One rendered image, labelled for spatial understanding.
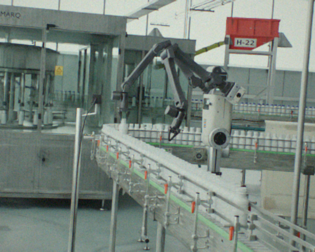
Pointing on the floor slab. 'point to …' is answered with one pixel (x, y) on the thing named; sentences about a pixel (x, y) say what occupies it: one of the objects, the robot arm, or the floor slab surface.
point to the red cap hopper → (254, 23)
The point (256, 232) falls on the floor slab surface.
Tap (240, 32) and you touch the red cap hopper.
